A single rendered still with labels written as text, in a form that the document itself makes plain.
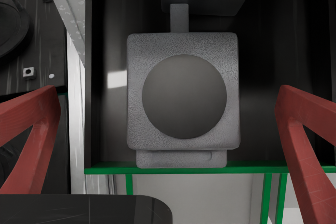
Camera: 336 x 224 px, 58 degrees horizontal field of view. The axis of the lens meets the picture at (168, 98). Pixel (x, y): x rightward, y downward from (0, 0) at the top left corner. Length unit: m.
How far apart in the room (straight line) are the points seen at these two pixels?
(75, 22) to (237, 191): 0.24
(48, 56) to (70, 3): 0.31
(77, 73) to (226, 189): 0.29
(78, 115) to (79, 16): 0.26
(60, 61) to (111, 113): 0.34
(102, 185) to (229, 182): 0.17
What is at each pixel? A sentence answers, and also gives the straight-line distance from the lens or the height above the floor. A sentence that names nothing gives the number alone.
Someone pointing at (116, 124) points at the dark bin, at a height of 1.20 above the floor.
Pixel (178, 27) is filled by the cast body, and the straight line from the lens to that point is 0.16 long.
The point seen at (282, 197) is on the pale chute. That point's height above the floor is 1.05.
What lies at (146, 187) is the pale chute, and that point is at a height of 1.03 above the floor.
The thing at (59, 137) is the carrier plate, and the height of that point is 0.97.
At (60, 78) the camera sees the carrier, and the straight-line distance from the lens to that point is 0.49.
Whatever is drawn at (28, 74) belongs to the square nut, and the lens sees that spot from 0.50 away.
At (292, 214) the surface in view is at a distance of 0.54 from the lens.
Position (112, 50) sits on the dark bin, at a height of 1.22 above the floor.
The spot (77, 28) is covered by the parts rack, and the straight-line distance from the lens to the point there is 0.23.
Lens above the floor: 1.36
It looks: 62 degrees down
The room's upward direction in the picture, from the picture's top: 2 degrees counter-clockwise
